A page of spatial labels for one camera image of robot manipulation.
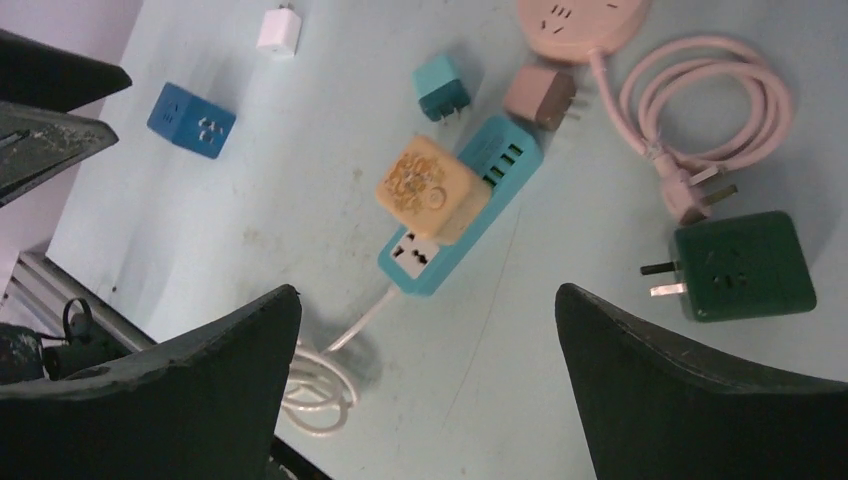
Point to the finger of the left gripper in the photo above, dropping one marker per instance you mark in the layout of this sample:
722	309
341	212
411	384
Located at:
38	144
38	75

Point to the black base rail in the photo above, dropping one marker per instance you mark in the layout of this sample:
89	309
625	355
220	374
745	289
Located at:
285	463

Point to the pink round power strip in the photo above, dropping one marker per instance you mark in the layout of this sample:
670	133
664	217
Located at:
569	30

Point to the small white charger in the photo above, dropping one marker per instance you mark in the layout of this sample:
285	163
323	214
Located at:
279	32

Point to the blue cube socket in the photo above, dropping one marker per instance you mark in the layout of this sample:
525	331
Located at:
190	122

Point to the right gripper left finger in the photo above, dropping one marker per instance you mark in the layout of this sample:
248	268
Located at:
202	405

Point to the pink brown plug adapter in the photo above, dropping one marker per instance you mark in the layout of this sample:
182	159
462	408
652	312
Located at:
543	96

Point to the beige cube adapter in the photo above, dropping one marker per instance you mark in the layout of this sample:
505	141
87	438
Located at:
432	193

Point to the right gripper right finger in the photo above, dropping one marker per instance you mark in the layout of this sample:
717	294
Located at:
655	404

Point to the dark green cube socket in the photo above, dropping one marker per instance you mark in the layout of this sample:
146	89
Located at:
744	267

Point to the teal plug adapter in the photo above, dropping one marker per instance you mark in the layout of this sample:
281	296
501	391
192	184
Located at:
439	88

